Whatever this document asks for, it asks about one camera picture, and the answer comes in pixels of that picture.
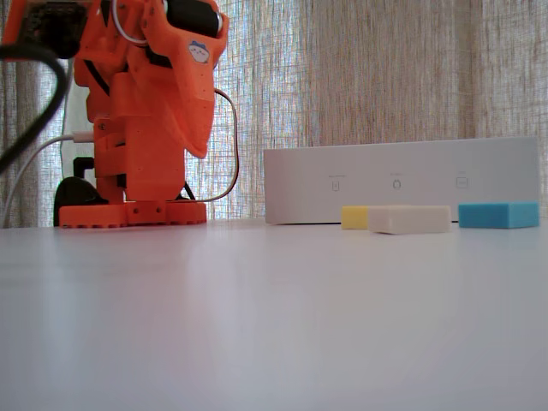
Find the orange gripper black servo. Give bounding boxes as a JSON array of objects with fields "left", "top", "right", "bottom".
[{"left": 143, "top": 0, "right": 230, "bottom": 160}]

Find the orange robot base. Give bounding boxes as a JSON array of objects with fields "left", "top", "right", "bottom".
[{"left": 58, "top": 201, "right": 208, "bottom": 229}]

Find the yellow foam cuboid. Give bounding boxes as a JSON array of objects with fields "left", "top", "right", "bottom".
[{"left": 341, "top": 205, "right": 370, "bottom": 230}]

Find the white foam cuboid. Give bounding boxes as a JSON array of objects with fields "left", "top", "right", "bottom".
[{"left": 366, "top": 205, "right": 453, "bottom": 235}]

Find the blue foam cuboid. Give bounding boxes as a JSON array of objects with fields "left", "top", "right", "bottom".
[{"left": 457, "top": 200, "right": 540, "bottom": 229}]

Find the cartoon animal sticker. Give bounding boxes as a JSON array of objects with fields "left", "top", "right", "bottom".
[{"left": 187, "top": 39, "right": 211, "bottom": 65}]

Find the black table clamp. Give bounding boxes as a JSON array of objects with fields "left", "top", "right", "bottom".
[{"left": 53, "top": 157, "right": 109, "bottom": 227}]

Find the beige woven curtain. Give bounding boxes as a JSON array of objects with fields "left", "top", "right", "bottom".
[{"left": 0, "top": 0, "right": 548, "bottom": 228}]

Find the white cardboard box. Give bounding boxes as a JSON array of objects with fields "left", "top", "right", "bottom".
[{"left": 263, "top": 136, "right": 539, "bottom": 226}]

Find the red white black servo cable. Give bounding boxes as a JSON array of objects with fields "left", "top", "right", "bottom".
[
  {"left": 183, "top": 87, "right": 240, "bottom": 202},
  {"left": 111, "top": 0, "right": 149, "bottom": 46}
]

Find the white usb cable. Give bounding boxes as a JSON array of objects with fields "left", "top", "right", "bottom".
[{"left": 2, "top": 132, "right": 94, "bottom": 229}]

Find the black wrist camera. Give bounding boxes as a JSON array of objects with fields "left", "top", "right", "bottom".
[{"left": 21, "top": 0, "right": 86, "bottom": 59}]

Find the black camera cable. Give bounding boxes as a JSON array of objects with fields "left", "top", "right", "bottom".
[{"left": 0, "top": 45, "right": 69, "bottom": 172}]

